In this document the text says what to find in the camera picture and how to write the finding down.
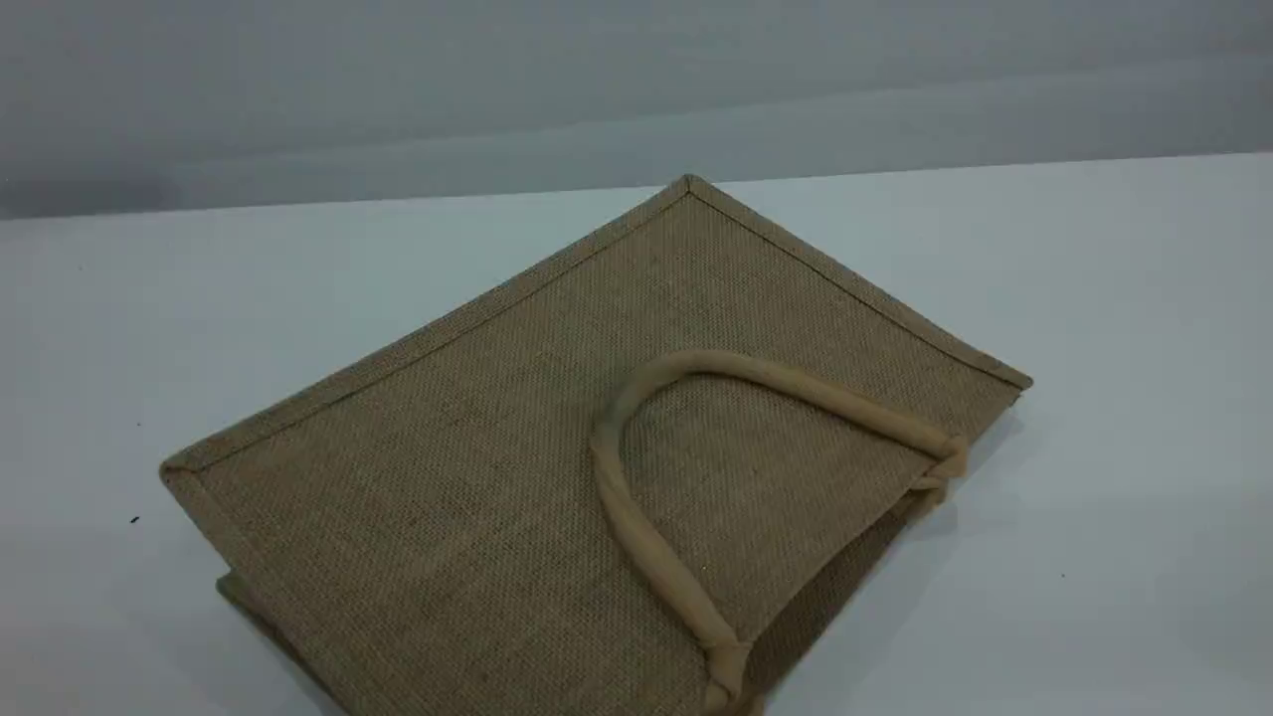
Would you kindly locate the brown jute bag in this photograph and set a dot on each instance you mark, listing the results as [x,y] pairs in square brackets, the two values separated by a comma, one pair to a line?
[477,517]

